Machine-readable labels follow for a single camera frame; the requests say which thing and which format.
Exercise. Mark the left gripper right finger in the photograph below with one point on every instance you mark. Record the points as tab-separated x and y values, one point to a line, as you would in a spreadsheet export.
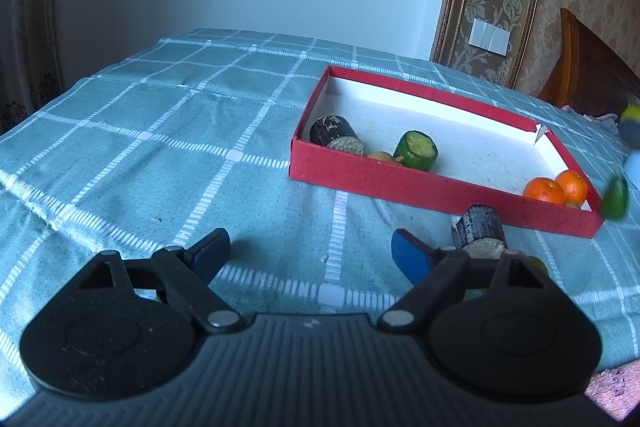
455	292

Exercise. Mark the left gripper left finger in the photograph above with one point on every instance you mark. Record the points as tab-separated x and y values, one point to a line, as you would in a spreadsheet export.
165	293

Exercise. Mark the green cucumber stub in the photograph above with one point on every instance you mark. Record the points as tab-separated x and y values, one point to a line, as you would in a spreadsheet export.
416	150

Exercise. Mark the small brown round fruit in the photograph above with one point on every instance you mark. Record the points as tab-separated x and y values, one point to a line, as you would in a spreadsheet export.
386	157

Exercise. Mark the orange mandarin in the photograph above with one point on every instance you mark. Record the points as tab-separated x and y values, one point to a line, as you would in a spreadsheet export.
545	190

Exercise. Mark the orange mandarin outside box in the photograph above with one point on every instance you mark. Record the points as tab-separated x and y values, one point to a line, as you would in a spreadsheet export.
574	186

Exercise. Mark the red shallow cardboard box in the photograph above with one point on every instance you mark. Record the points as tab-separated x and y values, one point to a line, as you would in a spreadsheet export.
486	154

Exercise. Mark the pink floral towel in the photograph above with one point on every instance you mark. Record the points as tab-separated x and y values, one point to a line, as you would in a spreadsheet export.
616	391

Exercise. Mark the white electric kettle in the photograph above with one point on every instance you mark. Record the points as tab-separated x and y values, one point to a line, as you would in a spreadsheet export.
631	168

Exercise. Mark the brown wooden headboard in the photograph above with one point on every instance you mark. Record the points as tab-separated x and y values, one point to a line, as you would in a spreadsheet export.
589	76

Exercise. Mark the beige patterned curtain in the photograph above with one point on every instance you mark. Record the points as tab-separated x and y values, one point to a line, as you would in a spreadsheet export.
29	59

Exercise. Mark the white wall switch panel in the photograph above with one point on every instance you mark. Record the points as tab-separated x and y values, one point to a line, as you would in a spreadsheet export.
489	37

